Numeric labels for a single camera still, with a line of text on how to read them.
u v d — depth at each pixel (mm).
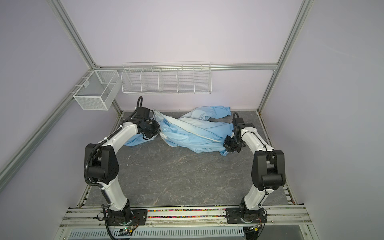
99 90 985
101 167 496
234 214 737
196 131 943
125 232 723
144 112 757
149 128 807
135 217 738
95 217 761
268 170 470
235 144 741
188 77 1083
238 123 683
